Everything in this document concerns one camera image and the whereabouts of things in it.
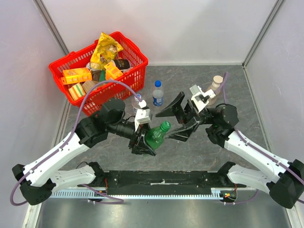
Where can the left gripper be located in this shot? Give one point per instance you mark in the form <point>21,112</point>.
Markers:
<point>140,147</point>

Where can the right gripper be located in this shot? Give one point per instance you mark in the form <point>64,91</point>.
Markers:
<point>189,116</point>

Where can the green bottle cap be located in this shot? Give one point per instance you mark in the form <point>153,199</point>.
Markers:
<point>165,126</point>

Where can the green plastic bottle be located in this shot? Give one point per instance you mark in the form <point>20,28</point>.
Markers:
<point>155,137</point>

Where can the clear Pocari Sweat bottle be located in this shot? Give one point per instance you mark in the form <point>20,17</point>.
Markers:
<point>137,104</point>

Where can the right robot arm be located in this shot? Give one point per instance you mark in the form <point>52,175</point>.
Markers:
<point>282,179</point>

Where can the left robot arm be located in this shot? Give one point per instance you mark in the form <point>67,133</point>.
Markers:
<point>39,179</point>

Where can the blue cap drink bottle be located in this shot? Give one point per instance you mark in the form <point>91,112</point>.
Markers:
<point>158,93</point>

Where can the beige pump dispenser bottle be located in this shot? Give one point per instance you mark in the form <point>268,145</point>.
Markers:
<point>216,83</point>

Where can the dark round can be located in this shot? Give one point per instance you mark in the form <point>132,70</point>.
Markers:
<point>122,64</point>

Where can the orange snack box right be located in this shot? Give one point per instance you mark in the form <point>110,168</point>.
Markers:
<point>112,72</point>

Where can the orange snack box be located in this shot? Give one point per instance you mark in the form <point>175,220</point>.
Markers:
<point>112,72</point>
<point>76,75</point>

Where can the brown wooden block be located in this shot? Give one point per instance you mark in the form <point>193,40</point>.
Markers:
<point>89,84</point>

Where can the red plastic shopping basket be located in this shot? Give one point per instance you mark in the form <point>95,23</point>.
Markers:
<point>134,78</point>

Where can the striped sponge block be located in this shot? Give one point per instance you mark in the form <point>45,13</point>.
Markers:
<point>76,91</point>

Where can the orange snack box left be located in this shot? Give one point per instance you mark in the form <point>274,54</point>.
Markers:
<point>76,75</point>

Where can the yellow snack bag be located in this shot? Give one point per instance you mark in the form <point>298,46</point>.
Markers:
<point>106,50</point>

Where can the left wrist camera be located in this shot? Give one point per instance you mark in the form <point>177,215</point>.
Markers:
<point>143,115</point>

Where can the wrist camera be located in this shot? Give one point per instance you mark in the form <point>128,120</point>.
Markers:
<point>199,98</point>
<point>143,115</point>

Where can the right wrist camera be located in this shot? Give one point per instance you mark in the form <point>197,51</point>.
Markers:
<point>199,98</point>

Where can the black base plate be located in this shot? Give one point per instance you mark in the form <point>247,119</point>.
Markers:
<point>152,183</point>

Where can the white cable duct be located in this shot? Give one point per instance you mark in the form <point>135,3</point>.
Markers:
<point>85,193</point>

